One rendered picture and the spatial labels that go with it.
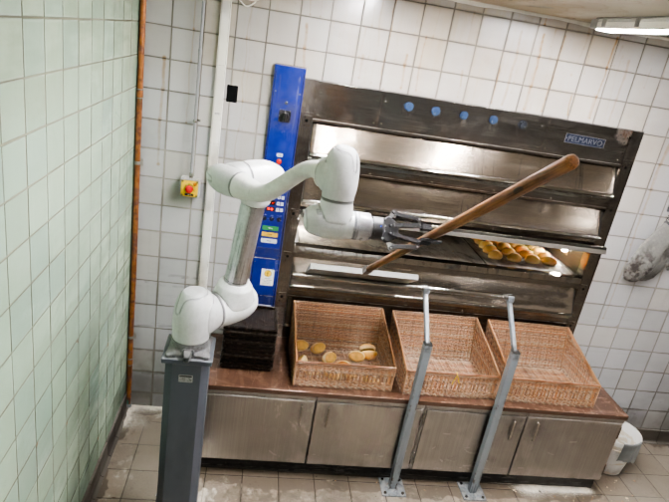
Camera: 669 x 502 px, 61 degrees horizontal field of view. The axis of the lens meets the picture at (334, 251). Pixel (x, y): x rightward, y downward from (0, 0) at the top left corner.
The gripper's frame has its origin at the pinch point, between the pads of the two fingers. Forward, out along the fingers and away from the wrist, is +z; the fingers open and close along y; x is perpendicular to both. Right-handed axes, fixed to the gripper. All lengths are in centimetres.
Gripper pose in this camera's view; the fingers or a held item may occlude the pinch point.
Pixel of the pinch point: (431, 235)
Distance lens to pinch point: 185.8
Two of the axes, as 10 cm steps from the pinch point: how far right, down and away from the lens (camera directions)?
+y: -0.9, 9.8, -1.6
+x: 1.7, -1.5, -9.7
